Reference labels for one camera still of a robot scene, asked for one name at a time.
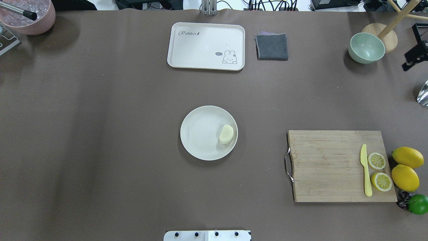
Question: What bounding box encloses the wooden stand with round base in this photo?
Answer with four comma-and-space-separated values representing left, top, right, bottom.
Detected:
361, 0, 427, 53

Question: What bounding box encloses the pink bowl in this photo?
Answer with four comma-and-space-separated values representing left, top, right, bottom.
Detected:
0, 0, 56, 35

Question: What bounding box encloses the black frame object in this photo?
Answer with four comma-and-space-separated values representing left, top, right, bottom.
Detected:
412, 23, 428, 44

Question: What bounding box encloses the yellow plastic knife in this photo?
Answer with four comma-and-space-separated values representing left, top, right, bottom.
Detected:
359, 144, 372, 197

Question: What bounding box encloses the whole yellow lemon inner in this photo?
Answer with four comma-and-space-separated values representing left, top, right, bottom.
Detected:
391, 164, 419, 192

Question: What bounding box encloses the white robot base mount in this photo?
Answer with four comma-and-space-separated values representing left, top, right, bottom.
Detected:
163, 229, 252, 241

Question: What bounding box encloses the green lime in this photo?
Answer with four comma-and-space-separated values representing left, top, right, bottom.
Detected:
408, 194, 428, 215

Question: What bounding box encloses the whole yellow lemon outer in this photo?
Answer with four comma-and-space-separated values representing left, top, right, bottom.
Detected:
392, 147, 424, 168

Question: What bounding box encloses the cream round plate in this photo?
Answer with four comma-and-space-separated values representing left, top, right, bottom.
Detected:
180, 105, 239, 161

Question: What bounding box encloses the silver foil object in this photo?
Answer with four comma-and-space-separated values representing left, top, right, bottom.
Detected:
416, 80, 428, 106

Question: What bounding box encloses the grey metal rack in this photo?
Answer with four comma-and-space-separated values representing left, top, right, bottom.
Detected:
0, 23, 20, 56

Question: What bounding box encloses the lemon slice near board edge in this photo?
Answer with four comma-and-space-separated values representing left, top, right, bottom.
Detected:
368, 152, 387, 170

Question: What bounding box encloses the bamboo cutting board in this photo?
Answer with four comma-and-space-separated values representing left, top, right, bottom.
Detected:
286, 130, 397, 203

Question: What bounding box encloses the lemon slice near limes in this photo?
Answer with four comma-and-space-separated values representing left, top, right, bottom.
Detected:
370, 172, 393, 192

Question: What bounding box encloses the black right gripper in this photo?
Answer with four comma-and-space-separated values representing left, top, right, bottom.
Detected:
402, 40, 428, 71

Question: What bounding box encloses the grey folded cloth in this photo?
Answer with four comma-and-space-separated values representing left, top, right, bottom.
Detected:
255, 31, 289, 61

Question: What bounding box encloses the mint green bowl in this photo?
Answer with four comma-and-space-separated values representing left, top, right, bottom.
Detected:
348, 32, 386, 64

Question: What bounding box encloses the whole yellow lemon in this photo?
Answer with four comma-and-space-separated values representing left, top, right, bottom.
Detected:
392, 147, 424, 168
391, 164, 419, 192

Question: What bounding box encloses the metal rod black tip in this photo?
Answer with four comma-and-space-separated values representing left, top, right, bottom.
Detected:
0, 1, 38, 20

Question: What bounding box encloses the cream rabbit tray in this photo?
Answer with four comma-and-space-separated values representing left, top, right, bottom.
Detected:
167, 22, 245, 71

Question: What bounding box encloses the metal bracket at table edge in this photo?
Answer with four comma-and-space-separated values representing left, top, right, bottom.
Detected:
201, 0, 218, 16

